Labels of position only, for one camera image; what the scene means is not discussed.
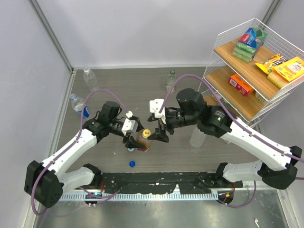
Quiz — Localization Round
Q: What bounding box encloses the white slotted cable duct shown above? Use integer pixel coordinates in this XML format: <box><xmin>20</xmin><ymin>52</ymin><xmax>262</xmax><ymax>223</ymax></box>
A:
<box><xmin>60</xmin><ymin>191</ymin><xmax>219</xmax><ymax>202</ymax></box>

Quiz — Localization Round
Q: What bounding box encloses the clear bottle blue cap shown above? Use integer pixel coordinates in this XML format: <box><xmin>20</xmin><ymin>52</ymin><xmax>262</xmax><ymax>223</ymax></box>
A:
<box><xmin>190</xmin><ymin>127</ymin><xmax>207</xmax><ymax>148</ymax></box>

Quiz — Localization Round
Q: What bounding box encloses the yellow bottle cap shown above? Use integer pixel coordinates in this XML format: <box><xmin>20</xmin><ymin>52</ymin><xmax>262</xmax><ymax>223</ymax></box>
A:
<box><xmin>142</xmin><ymin>129</ymin><xmax>151</xmax><ymax>138</ymax></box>

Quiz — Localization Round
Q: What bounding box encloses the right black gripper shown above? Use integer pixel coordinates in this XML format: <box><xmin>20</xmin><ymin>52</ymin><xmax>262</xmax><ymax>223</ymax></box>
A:
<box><xmin>147</xmin><ymin>109</ymin><xmax>199</xmax><ymax>143</ymax></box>

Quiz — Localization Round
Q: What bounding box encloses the white wire shelf rack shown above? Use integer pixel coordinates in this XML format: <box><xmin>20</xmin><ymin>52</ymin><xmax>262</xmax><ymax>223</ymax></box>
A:
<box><xmin>203</xmin><ymin>19</ymin><xmax>304</xmax><ymax>126</ymax></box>

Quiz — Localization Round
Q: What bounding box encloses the clear empty plastic bottle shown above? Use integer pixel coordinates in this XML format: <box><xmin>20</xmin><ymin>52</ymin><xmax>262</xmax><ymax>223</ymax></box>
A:
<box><xmin>83</xmin><ymin>66</ymin><xmax>99</xmax><ymax>92</ymax></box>

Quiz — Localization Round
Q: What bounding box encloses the yellow sponge pack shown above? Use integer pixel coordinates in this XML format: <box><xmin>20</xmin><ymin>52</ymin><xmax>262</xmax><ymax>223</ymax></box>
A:
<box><xmin>267</xmin><ymin>57</ymin><xmax>304</xmax><ymax>89</ymax></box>

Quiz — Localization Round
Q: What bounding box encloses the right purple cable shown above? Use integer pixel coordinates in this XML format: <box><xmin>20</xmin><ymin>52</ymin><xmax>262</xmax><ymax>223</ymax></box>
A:
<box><xmin>158</xmin><ymin>74</ymin><xmax>304</xmax><ymax>180</ymax></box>

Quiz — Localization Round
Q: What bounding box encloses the dark blue bottle cap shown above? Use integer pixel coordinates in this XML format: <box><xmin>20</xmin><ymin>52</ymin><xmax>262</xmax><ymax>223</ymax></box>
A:
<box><xmin>129</xmin><ymin>161</ymin><xmax>136</xmax><ymax>167</ymax></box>

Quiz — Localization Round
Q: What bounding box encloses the green cap glass bottle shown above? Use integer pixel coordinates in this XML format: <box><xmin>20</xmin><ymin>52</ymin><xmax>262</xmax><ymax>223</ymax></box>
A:
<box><xmin>166</xmin><ymin>70</ymin><xmax>178</xmax><ymax>93</ymax></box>

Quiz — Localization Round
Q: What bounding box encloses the green sponge pack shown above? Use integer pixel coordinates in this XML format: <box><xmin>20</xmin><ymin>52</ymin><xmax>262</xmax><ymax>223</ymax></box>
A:
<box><xmin>232</xmin><ymin>27</ymin><xmax>268</xmax><ymax>62</ymax></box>

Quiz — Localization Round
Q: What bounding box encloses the amber tea bottle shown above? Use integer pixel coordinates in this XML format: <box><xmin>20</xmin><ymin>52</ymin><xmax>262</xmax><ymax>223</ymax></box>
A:
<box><xmin>136</xmin><ymin>129</ymin><xmax>151</xmax><ymax>152</ymax></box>

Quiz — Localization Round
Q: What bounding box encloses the yellow candy bag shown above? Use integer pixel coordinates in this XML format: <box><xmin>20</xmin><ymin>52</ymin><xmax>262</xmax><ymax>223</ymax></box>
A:
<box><xmin>255</xmin><ymin>54</ymin><xmax>288</xmax><ymax>75</ymax></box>

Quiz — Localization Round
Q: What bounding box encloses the blue label water bottle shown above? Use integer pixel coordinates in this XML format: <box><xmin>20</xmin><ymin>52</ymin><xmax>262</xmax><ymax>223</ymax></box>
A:
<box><xmin>70</xmin><ymin>94</ymin><xmax>90</xmax><ymax>119</ymax></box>

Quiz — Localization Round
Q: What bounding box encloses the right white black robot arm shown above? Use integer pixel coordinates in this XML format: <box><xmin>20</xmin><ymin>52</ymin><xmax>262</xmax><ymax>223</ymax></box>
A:
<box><xmin>148</xmin><ymin>88</ymin><xmax>302</xmax><ymax>190</ymax></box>

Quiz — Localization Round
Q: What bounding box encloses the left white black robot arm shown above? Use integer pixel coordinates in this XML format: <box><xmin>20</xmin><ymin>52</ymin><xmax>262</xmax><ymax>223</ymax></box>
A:
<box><xmin>24</xmin><ymin>101</ymin><xmax>144</xmax><ymax>208</ymax></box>

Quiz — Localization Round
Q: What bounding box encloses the orange red box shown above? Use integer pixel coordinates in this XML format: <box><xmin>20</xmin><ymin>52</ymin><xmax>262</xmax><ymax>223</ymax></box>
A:
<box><xmin>228</xmin><ymin>74</ymin><xmax>254</xmax><ymax>97</ymax></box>

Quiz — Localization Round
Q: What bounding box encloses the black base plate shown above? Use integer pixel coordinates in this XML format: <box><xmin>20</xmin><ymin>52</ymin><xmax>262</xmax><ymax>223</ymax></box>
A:
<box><xmin>73</xmin><ymin>171</ymin><xmax>244</xmax><ymax>195</ymax></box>

